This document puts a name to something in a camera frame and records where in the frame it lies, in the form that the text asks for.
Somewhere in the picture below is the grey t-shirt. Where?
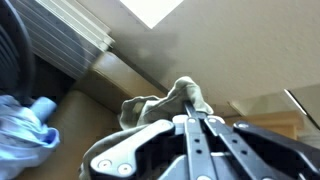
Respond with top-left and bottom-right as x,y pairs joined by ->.
78,75 -> 215,180

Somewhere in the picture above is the light blue shirt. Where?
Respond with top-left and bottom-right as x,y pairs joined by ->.
0,94 -> 62,180

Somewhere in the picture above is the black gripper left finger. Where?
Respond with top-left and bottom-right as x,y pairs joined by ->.
88,100 -> 219,180

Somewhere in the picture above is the white wall radiator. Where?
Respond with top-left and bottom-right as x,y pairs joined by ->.
9,0 -> 116,81

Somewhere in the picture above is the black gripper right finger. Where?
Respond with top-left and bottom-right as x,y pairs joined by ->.
199,114 -> 320,180

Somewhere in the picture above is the black mesh office chair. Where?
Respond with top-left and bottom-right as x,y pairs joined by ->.
0,0 -> 37,105

